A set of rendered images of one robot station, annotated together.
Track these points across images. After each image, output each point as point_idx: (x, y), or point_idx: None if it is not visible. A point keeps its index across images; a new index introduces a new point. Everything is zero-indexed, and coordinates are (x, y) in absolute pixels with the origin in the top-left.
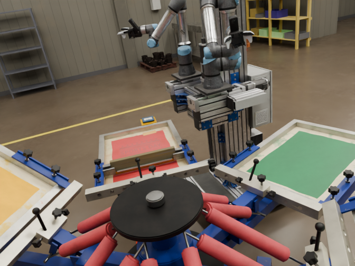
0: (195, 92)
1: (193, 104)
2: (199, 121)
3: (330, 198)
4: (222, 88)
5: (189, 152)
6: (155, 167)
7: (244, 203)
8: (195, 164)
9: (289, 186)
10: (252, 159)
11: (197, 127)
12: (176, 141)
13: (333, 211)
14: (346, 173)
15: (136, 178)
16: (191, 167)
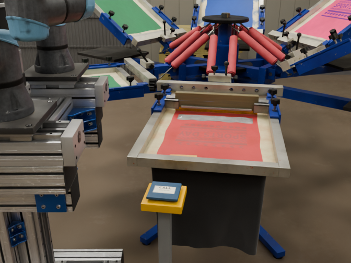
0: (57, 109)
1: (107, 86)
2: (102, 116)
3: (109, 65)
4: None
5: (165, 84)
6: (211, 66)
7: (163, 63)
8: (170, 81)
9: (112, 80)
10: None
11: (101, 140)
12: (157, 121)
13: (140, 37)
14: (88, 58)
15: (231, 84)
16: (175, 81)
